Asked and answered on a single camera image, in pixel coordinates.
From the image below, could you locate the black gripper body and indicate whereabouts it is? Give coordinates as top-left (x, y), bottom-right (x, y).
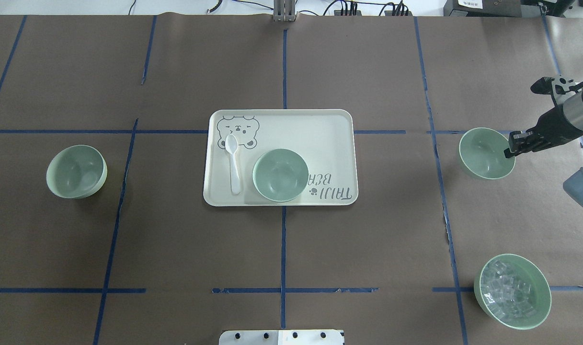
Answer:
top-left (527, 105), bottom-right (575, 152)

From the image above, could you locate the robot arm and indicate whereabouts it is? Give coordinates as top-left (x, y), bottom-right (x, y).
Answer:
top-left (504, 75), bottom-right (583, 207)

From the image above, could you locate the green bowl with ice cubes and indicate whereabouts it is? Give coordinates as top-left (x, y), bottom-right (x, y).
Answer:
top-left (473, 253), bottom-right (552, 330)

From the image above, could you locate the white bear tray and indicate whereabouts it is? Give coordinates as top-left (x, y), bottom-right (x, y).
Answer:
top-left (203, 109), bottom-right (359, 206)

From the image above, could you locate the green bowl on tray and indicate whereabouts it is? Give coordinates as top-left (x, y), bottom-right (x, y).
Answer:
top-left (252, 149), bottom-right (309, 203)

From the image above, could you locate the white plastic spoon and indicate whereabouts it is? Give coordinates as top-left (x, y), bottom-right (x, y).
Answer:
top-left (224, 133), bottom-right (241, 195)

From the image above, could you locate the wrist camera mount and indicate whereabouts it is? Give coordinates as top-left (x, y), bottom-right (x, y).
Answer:
top-left (530, 75), bottom-right (583, 106)

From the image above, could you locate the aluminium post base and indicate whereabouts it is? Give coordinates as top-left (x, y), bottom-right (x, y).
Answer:
top-left (273, 0), bottom-right (297, 23)

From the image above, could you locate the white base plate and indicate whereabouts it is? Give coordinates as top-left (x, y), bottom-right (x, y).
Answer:
top-left (218, 329), bottom-right (345, 345)

